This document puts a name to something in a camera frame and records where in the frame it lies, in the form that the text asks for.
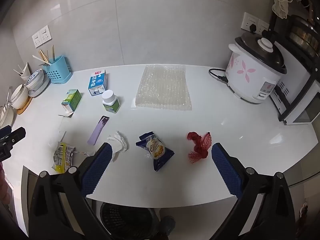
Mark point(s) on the green medicine box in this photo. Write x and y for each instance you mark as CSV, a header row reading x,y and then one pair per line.
x,y
72,100

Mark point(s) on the large white bowl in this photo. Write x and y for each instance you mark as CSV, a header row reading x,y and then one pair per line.
x,y
20,97

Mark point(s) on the wooden chopstick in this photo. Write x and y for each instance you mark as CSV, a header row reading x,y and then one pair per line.
x,y
43,57
53,53

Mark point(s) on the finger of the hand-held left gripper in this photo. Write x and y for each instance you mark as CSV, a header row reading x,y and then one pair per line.
x,y
17,134
4,130

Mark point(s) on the black mesh trash bin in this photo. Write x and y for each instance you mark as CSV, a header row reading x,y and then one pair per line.
x,y
130,220

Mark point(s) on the white microwave oven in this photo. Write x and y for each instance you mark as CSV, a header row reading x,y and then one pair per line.
x,y
297,97

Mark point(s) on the person's blue shoe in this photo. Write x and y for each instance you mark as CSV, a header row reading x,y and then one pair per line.
x,y
168,227

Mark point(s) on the white wall socket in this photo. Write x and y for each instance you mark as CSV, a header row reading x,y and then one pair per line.
x,y
263,25
247,20
46,33
37,40

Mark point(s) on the blue utensil holder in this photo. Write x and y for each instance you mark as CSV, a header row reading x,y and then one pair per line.
x,y
58,71

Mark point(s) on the white medicine bottle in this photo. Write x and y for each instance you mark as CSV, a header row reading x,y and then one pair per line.
x,y
110,102

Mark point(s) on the dark blue snack packet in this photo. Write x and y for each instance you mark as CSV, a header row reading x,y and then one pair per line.
x,y
155,150

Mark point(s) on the white cup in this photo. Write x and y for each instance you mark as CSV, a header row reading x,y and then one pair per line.
x,y
25,73

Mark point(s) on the clear plastic bag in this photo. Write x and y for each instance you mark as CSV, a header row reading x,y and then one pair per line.
x,y
62,127

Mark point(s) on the dark stacked steamer pot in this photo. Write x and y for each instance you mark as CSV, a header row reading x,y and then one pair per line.
x,y
303,37

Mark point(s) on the blue patterned bowl stack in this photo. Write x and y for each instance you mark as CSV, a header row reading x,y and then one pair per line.
x,y
35,78

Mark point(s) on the red mesh net bag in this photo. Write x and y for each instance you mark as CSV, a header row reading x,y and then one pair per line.
x,y
200,146

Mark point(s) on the white tissue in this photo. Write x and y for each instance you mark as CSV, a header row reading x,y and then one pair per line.
x,y
118,142

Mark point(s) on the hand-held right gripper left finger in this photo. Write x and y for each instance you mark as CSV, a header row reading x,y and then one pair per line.
x,y
97,170

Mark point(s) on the white floral rice cooker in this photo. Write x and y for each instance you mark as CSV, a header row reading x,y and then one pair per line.
x,y
250,75

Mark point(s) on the purple flat packet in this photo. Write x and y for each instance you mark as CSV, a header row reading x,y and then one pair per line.
x,y
98,130

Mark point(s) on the wooden coaster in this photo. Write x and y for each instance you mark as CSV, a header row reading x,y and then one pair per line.
x,y
26,107

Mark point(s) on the yellow snack wrapper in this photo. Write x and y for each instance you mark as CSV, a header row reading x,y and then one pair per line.
x,y
62,156

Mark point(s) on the white plate stack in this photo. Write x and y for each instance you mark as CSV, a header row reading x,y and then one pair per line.
x,y
40,90

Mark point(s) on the black power plug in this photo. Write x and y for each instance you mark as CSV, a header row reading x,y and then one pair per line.
x,y
253,28

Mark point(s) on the blue and white milk carton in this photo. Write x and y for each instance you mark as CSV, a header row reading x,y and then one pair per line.
x,y
98,83

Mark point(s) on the bubble wrap sheet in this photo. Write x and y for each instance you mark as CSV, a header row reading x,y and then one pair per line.
x,y
163,87

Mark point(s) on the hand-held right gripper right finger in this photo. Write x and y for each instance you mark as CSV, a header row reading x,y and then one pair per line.
x,y
226,172

